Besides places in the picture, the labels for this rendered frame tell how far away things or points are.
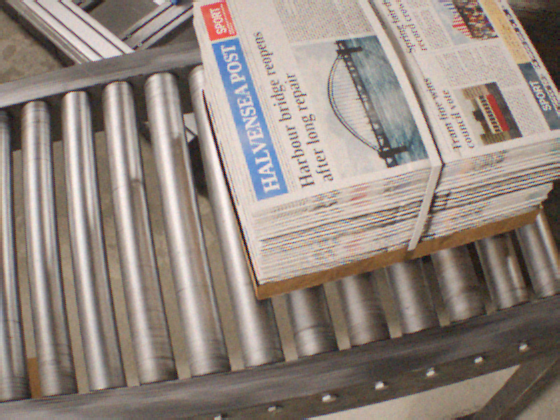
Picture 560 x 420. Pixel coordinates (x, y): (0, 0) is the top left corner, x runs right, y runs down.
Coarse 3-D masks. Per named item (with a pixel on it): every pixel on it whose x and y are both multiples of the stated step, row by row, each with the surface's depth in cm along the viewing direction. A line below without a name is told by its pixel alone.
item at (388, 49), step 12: (360, 0) 90; (372, 12) 89; (372, 24) 88; (384, 36) 87; (384, 48) 86; (396, 60) 85; (396, 72) 85; (408, 84) 84; (408, 96) 83; (420, 120) 82; (420, 132) 82; (432, 144) 81; (432, 156) 81
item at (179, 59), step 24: (168, 48) 118; (192, 48) 117; (48, 72) 116; (72, 72) 116; (96, 72) 116; (120, 72) 116; (144, 72) 115; (168, 72) 116; (0, 96) 114; (24, 96) 114; (48, 96) 114; (96, 96) 117; (144, 96) 120; (96, 120) 122; (144, 120) 125
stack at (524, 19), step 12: (516, 0) 157; (528, 0) 157; (540, 0) 156; (552, 0) 156; (516, 12) 160; (528, 12) 160; (540, 12) 159; (552, 12) 159; (528, 24) 164; (540, 24) 163; (552, 24) 162; (528, 36) 167; (540, 36) 166; (552, 36) 166; (552, 60) 174; (552, 72) 177
